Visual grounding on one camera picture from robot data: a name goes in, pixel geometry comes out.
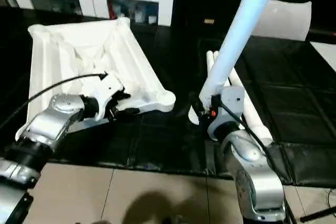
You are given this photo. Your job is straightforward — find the flat white board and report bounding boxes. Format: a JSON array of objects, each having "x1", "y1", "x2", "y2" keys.
[{"x1": 310, "y1": 41, "x2": 336, "y2": 73}]

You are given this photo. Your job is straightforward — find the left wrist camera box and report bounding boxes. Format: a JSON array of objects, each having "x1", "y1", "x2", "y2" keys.
[{"x1": 93, "y1": 72, "x2": 127, "y2": 120}]

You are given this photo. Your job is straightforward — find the black floor stand bar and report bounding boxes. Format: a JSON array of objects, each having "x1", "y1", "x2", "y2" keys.
[{"x1": 298, "y1": 207, "x2": 336, "y2": 223}]

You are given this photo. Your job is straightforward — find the white plastic table top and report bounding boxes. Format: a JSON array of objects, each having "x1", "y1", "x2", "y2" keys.
[{"x1": 15, "y1": 17, "x2": 177, "y2": 142}]

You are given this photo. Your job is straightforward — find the black work mat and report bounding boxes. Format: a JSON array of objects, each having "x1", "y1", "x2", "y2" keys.
[{"x1": 0, "y1": 6, "x2": 336, "y2": 188}]

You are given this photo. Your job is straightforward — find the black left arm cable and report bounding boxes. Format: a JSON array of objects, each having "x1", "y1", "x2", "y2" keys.
[{"x1": 17, "y1": 72, "x2": 109, "y2": 113}]

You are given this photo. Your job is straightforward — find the white plastic bag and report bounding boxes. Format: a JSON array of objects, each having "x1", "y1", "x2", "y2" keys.
[{"x1": 262, "y1": 0, "x2": 312, "y2": 42}]

